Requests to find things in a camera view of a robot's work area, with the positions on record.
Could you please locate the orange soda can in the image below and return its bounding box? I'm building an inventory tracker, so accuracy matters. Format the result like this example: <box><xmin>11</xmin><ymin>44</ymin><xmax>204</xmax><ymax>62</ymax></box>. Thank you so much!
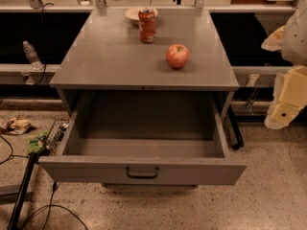
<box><xmin>138</xmin><ymin>8</ymin><xmax>155</xmax><ymax>43</ymax></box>

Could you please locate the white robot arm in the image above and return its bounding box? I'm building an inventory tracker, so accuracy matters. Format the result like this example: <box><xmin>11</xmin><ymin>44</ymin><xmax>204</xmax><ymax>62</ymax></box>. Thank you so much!
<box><xmin>261</xmin><ymin>0</ymin><xmax>307</xmax><ymax>129</ymax></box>

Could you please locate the red apple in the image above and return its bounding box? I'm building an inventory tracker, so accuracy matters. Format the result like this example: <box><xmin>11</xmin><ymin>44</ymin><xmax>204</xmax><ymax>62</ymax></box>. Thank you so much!
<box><xmin>166</xmin><ymin>44</ymin><xmax>190</xmax><ymax>69</ymax></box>

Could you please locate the black floor cable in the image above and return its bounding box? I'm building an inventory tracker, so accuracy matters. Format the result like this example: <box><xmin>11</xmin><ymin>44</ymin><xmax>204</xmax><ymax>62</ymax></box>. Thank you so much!
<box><xmin>0</xmin><ymin>134</ymin><xmax>89</xmax><ymax>230</ymax></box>

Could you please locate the clear plastic water bottle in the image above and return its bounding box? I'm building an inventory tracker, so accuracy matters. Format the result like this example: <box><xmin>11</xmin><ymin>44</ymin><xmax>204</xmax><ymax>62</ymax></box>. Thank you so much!
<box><xmin>23</xmin><ymin>41</ymin><xmax>43</xmax><ymax>71</ymax></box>

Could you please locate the black drawer handle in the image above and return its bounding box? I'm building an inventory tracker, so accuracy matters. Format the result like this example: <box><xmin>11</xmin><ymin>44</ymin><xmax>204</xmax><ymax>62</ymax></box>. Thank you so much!
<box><xmin>126</xmin><ymin>167</ymin><xmax>159</xmax><ymax>179</ymax></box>

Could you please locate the white ceramic bowl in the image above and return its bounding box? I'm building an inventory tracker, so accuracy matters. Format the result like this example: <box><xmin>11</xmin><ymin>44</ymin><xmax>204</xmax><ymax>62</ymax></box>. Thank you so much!
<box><xmin>125</xmin><ymin>7</ymin><xmax>158</xmax><ymax>26</ymax></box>

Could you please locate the grey metal drawer cabinet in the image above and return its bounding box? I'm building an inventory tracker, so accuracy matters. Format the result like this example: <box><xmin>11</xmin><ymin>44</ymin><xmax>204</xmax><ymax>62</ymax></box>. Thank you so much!
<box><xmin>49</xmin><ymin>7</ymin><xmax>240</xmax><ymax>189</ymax></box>

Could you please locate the black stand leg left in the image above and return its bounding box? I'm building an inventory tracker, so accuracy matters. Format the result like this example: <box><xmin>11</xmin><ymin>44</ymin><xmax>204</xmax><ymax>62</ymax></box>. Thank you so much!
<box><xmin>7</xmin><ymin>153</ymin><xmax>38</xmax><ymax>230</ymax></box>

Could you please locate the black stand leg right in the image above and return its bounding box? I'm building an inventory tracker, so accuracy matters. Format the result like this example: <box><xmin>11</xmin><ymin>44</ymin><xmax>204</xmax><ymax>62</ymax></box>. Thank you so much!
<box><xmin>227</xmin><ymin>106</ymin><xmax>245</xmax><ymax>150</ymax></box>

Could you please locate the grey top drawer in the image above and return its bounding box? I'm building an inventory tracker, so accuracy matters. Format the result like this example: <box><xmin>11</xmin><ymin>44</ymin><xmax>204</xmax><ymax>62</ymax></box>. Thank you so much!
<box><xmin>39</xmin><ymin>91</ymin><xmax>246</xmax><ymax>185</ymax></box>

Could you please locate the wire mesh basket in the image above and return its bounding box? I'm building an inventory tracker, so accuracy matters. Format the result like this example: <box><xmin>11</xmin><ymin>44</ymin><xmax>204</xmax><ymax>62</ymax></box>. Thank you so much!
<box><xmin>45</xmin><ymin>120</ymin><xmax>69</xmax><ymax>152</ymax></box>

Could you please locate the black stand leg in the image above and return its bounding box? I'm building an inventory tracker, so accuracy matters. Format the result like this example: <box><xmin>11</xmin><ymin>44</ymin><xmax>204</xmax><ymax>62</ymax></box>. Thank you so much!
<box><xmin>227</xmin><ymin>106</ymin><xmax>245</xmax><ymax>150</ymax></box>
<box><xmin>7</xmin><ymin>153</ymin><xmax>38</xmax><ymax>230</ymax></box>

